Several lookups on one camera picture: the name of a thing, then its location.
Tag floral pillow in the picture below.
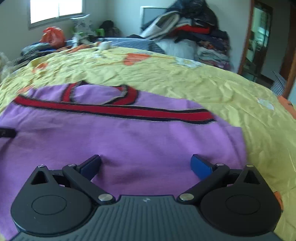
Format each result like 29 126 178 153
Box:
70 14 96 40

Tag dark patterned clothes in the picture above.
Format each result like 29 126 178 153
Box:
12 43 71 66

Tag window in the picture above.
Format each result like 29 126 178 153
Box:
28 0 85 29

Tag purple sweater red trim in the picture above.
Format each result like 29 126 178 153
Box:
1 82 247 238

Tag wooden door frame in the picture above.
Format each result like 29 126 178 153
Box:
238 1 295 97

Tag blue quilted blanket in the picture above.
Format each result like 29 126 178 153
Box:
21 38 165 56

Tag grey framed board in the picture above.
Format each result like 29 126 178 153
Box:
140 6 166 30

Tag red plastic bag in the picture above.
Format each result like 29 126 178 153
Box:
40 27 66 49

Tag green plastic chair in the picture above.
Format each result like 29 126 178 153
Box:
73 28 105 38

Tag yellow carrot print bedsheet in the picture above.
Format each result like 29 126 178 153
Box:
1 47 295 240

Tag pile of clothes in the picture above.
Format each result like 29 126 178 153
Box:
139 1 231 70

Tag dark bag by wall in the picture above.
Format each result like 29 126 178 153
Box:
100 20 121 38

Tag checkered laundry basket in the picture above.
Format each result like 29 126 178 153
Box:
270 71 287 96

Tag white plush toy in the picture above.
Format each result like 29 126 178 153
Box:
98 41 111 51

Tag white fluffy garment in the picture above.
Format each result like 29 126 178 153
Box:
0 52 14 82

